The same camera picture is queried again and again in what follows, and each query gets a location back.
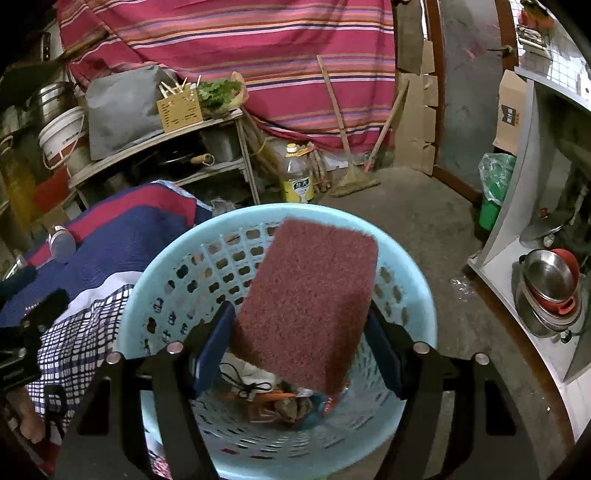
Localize low wooden rack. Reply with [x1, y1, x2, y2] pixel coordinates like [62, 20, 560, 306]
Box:
[69, 108, 262, 209]

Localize green leafy vegetables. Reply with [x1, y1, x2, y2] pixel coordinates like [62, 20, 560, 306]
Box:
[198, 74, 249, 117]

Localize large steel stockpot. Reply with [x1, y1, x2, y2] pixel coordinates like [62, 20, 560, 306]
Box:
[30, 82, 78, 131]

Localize red plastic basin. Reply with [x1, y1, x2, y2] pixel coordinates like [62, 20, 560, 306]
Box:
[32, 166, 71, 212]

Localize white cabinet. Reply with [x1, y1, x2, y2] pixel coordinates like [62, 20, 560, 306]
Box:
[468, 67, 591, 385]

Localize steel cooking pot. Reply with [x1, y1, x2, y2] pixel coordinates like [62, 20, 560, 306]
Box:
[512, 277, 583, 339]

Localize bundle of brown sticks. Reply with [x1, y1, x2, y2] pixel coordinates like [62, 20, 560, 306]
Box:
[307, 143, 332, 193]

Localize large yellow oil jug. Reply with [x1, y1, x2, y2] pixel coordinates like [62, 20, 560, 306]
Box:
[0, 138, 38, 223]

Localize black wok wooden handle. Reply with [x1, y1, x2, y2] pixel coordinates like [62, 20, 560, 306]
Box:
[129, 148, 216, 179]

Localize person's left forearm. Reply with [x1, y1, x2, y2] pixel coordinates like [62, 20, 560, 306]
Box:
[19, 390, 48, 441]

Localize grey cushion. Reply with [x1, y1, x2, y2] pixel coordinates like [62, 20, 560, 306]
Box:
[85, 65, 179, 162]

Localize wooden pole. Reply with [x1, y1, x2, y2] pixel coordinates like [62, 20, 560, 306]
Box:
[55, 32, 110, 66]

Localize red pot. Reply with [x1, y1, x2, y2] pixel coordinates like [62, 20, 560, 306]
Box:
[549, 248, 581, 315]

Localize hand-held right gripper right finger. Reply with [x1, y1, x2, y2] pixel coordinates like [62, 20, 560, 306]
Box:
[367, 307, 536, 480]

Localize striped red cloth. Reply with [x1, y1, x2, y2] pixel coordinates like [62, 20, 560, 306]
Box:
[55, 0, 398, 154]

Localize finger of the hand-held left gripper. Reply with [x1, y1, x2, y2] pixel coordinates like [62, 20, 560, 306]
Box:
[21, 288, 70, 333]
[0, 267, 38, 305]

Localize wooden utensil holder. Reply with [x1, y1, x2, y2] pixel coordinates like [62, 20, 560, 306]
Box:
[156, 88, 204, 134]

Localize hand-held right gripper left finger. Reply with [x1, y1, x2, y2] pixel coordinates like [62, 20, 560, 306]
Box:
[53, 302, 236, 480]

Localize white plastic bucket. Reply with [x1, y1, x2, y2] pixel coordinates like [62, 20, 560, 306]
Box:
[38, 107, 90, 170]

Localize black cord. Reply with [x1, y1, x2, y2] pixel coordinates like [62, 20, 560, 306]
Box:
[219, 362, 274, 398]

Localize straw broom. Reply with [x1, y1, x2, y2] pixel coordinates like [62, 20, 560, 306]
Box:
[317, 55, 381, 198]

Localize cardboard box black print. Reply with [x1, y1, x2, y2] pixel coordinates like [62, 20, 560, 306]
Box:
[491, 69, 530, 154]

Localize oil bottle yellow cap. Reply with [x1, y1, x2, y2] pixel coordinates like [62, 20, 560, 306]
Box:
[281, 144, 317, 205]

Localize flattened cardboard sheets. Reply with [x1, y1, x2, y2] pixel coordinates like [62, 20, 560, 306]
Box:
[394, 0, 440, 175]

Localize brown paper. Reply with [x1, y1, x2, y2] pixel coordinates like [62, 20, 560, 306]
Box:
[277, 397, 315, 424]

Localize green plastic bag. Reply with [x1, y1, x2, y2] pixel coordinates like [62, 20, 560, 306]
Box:
[477, 152, 518, 232]

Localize grey metal door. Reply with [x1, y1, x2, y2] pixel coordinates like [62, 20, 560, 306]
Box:
[425, 0, 521, 205]

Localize steel bowl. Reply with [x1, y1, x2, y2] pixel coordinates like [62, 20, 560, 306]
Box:
[522, 249, 578, 302]

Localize glass jar white label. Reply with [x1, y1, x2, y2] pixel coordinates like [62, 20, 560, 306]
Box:
[47, 224, 77, 258]

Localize light blue plastic basket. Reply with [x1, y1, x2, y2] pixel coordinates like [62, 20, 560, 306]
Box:
[113, 203, 438, 478]

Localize maroon scouring pad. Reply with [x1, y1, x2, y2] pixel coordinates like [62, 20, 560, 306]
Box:
[230, 217, 380, 396]

